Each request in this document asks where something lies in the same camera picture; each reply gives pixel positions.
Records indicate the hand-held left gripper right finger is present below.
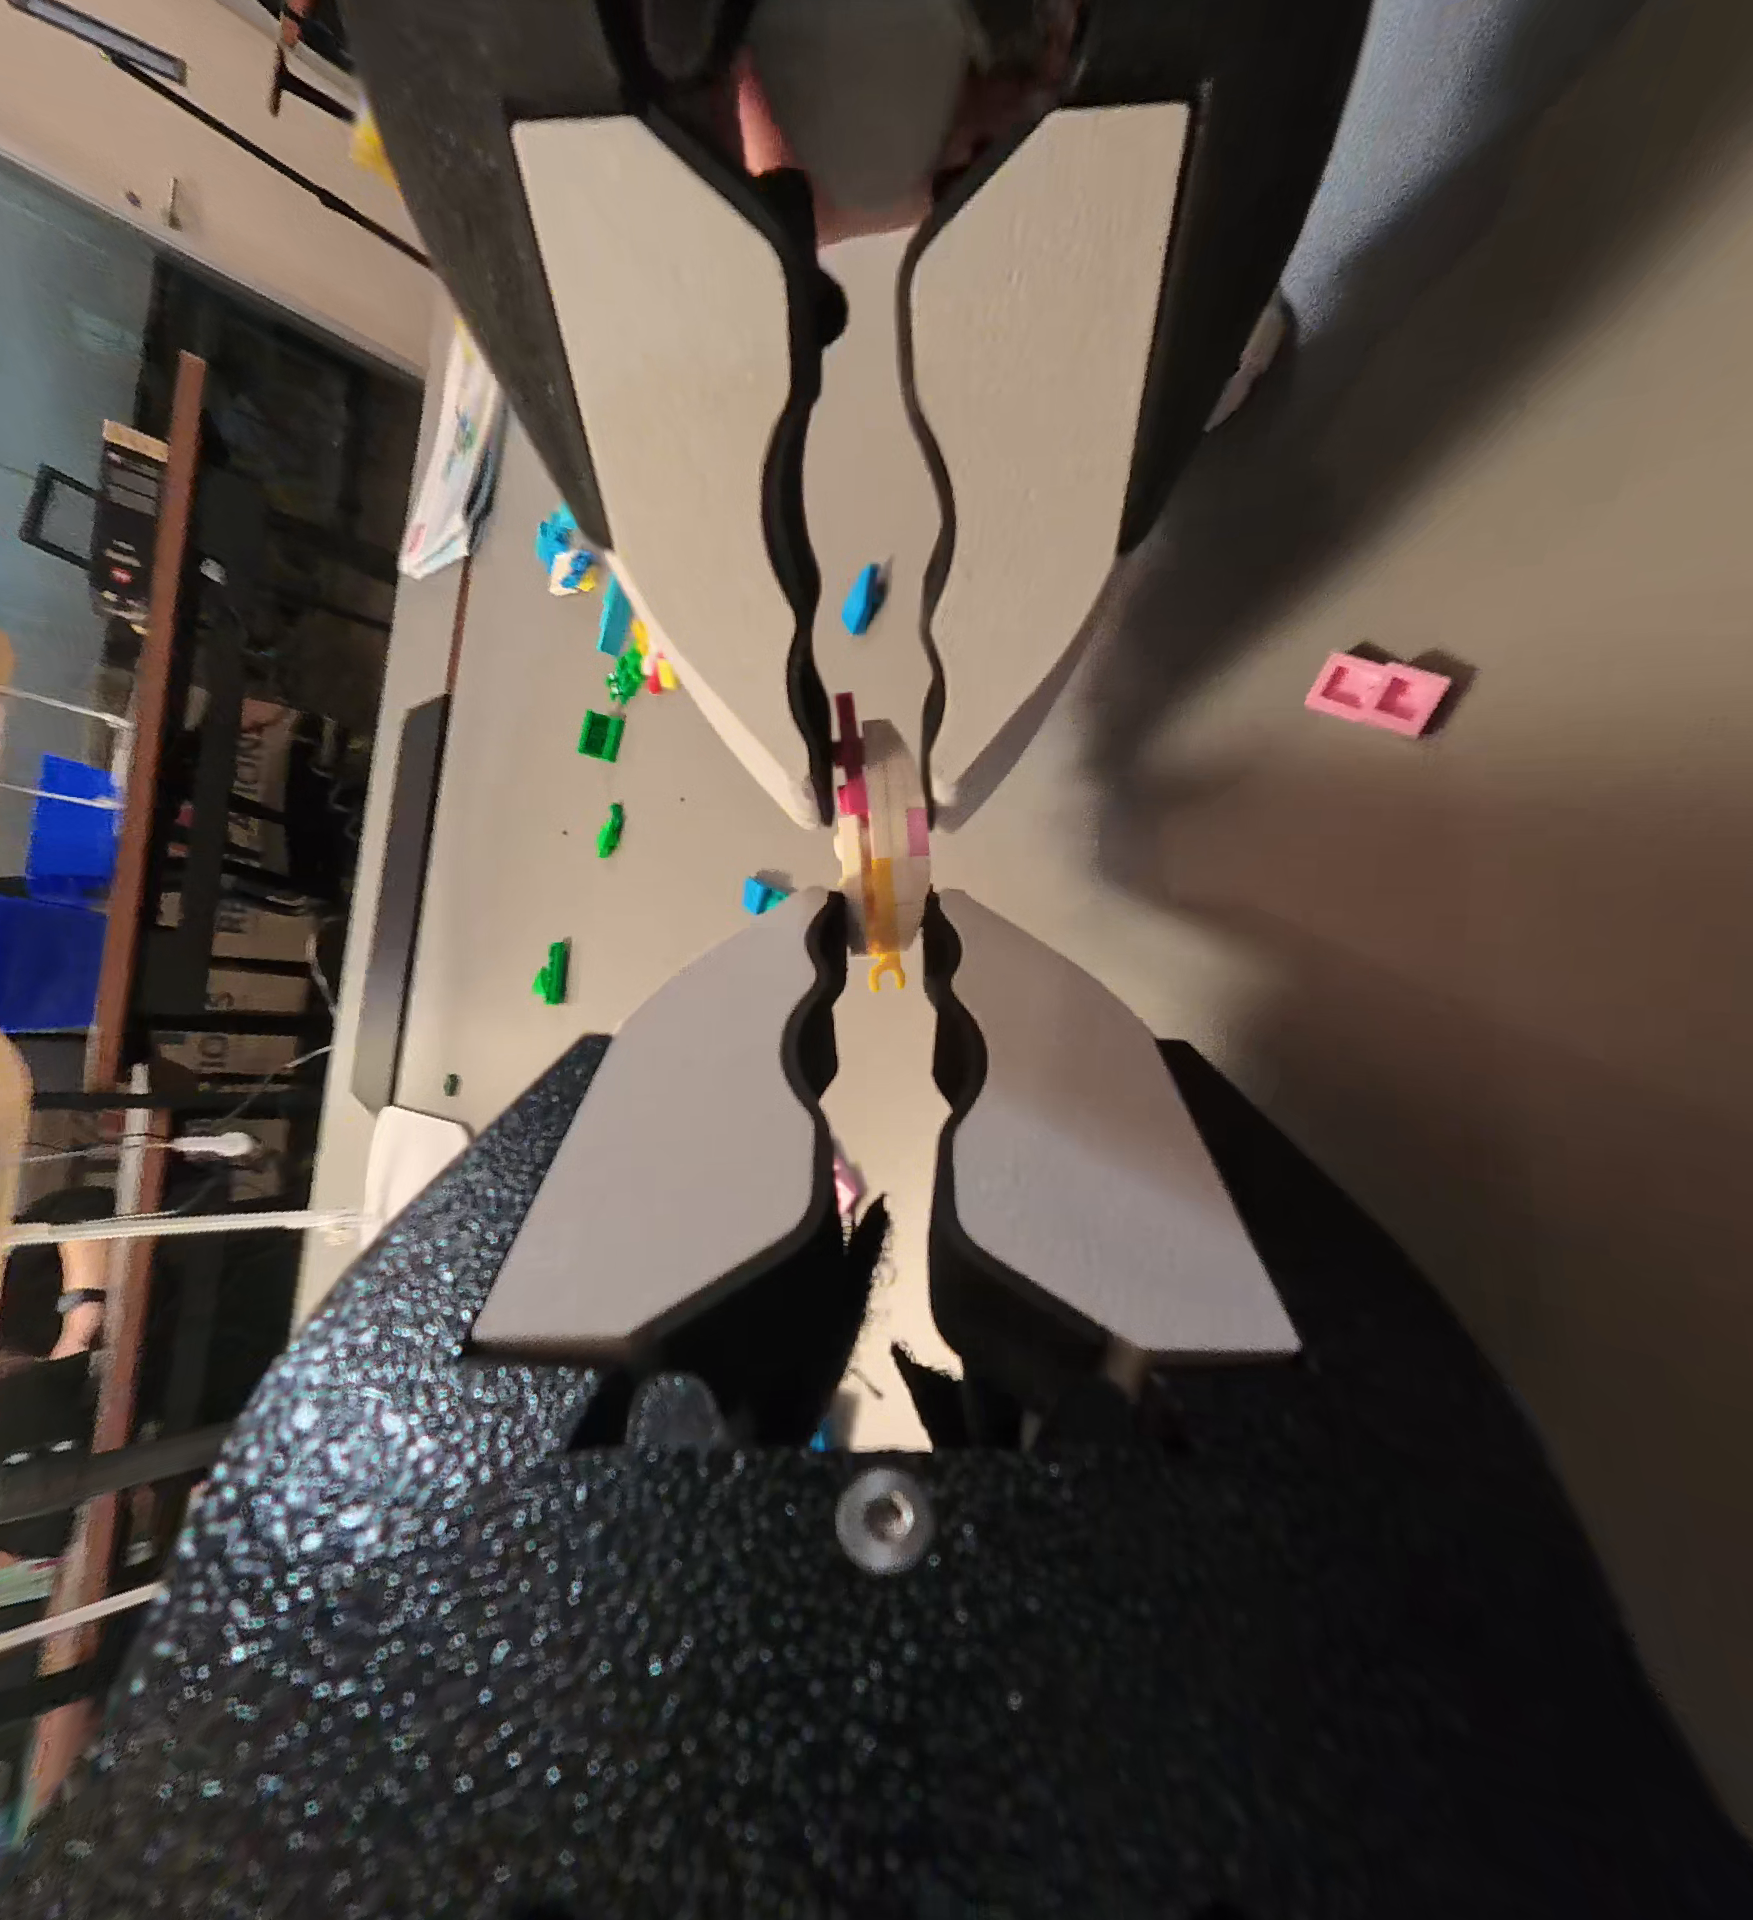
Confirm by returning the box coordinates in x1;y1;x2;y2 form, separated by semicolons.
921;888;1304;1364

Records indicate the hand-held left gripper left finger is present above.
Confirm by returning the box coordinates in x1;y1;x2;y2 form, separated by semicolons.
472;888;850;1373

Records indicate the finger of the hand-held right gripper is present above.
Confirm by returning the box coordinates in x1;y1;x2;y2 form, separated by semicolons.
511;110;853;830
896;96;1197;834

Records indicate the white pink yellow lego assembly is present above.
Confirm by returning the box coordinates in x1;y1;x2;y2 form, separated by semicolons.
828;692;945;1001

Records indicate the lego instruction booklet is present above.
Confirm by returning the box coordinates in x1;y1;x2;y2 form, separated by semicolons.
395;324;506;577

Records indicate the pile of mixed lego pieces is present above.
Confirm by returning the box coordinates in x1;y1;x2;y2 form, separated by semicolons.
536;502;684;706

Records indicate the pink lego plate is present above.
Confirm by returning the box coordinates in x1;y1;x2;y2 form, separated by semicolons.
1307;644;1456;742

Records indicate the person's right hand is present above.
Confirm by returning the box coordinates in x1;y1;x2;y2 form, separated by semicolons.
733;61;820;247

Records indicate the dark metal shelf rack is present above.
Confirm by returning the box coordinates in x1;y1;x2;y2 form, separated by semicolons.
28;261;429;1500

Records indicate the white rod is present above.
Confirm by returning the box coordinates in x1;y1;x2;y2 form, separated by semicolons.
6;1208;366;1250
0;1582;172;1674

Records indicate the small blue bin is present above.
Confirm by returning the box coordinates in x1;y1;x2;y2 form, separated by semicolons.
28;753;120;888

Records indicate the large blue bin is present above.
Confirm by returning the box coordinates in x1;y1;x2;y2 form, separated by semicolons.
0;888;105;1039

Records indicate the clear acrylic holder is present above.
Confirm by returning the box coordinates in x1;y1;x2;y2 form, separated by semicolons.
0;682;134;811

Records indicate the brown shelf post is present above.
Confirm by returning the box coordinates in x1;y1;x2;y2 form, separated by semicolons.
36;351;210;1685

